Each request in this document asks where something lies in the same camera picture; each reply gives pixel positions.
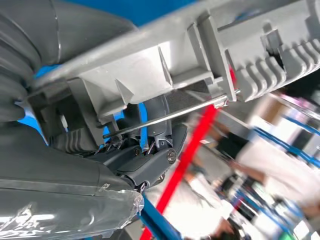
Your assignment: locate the seated person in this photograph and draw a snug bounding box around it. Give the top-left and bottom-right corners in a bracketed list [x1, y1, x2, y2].
[199, 216, 243, 240]

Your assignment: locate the long red barrier belt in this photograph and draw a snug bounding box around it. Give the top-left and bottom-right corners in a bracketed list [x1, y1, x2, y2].
[140, 66, 237, 240]

